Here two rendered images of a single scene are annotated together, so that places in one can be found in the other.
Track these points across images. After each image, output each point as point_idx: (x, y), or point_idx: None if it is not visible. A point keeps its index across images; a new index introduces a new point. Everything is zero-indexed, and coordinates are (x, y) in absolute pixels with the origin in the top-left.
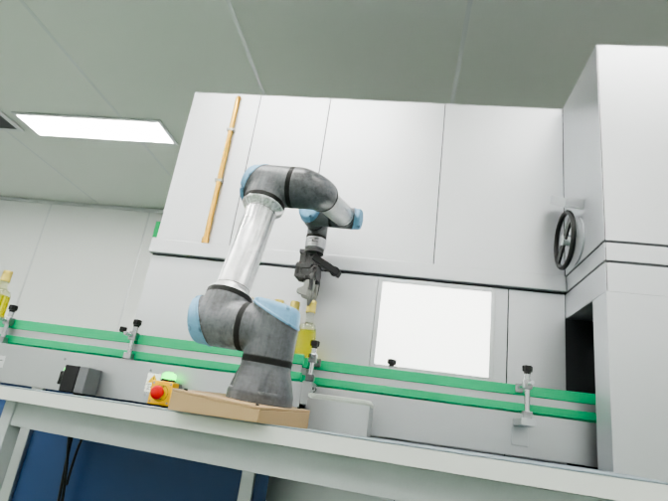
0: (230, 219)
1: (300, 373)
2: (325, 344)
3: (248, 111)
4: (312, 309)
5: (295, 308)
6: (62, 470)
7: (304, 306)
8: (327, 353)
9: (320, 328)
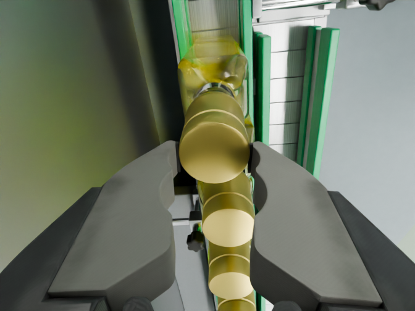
0: None
1: (320, 28)
2: (70, 37)
3: None
4: (239, 110)
5: (248, 189)
6: None
7: (19, 244)
8: (82, 20)
9: (44, 86)
